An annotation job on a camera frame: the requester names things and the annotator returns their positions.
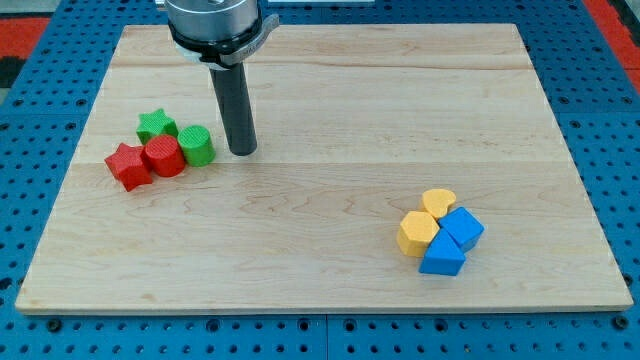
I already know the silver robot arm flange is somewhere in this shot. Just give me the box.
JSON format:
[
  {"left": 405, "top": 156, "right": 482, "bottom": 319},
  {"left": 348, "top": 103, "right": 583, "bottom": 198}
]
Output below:
[{"left": 157, "top": 0, "right": 280, "bottom": 71}]

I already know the light wooden board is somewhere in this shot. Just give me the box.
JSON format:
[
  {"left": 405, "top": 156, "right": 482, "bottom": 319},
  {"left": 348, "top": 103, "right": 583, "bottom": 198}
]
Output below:
[{"left": 16, "top": 23, "right": 633, "bottom": 315}]

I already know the yellow hexagon block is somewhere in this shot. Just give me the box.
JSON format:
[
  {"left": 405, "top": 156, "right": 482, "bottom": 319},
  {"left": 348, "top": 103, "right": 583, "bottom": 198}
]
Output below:
[{"left": 396, "top": 211, "right": 440, "bottom": 257}]

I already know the yellow heart block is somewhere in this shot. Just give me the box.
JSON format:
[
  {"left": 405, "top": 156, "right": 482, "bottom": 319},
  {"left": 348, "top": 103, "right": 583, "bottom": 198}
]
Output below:
[{"left": 420, "top": 188, "right": 457, "bottom": 220}]

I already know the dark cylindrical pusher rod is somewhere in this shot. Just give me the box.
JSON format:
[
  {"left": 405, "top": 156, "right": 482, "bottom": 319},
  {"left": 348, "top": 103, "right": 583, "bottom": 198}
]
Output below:
[{"left": 210, "top": 63, "right": 257, "bottom": 156}]

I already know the green cylinder block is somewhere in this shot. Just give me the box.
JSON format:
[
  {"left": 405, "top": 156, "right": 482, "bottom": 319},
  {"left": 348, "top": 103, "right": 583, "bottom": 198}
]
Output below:
[{"left": 178, "top": 125, "right": 216, "bottom": 167}]

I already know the blue triangle block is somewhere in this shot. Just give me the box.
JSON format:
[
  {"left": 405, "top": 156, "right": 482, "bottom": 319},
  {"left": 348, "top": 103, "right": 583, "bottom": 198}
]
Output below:
[{"left": 418, "top": 230, "right": 466, "bottom": 276}]

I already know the blue cube block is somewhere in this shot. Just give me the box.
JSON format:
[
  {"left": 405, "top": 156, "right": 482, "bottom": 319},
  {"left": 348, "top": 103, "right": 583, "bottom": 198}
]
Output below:
[{"left": 438, "top": 207, "right": 485, "bottom": 252}]

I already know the red cylinder block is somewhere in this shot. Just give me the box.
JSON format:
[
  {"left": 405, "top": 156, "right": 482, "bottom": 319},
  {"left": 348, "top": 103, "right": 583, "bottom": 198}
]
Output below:
[{"left": 144, "top": 134, "right": 186, "bottom": 177}]

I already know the green star block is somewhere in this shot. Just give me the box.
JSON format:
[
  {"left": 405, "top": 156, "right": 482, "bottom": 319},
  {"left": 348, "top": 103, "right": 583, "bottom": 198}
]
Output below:
[{"left": 136, "top": 108, "right": 179, "bottom": 145}]

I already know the red star block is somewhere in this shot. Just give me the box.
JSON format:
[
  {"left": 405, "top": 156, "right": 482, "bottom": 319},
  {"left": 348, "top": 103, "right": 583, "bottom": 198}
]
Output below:
[{"left": 104, "top": 143, "right": 153, "bottom": 192}]

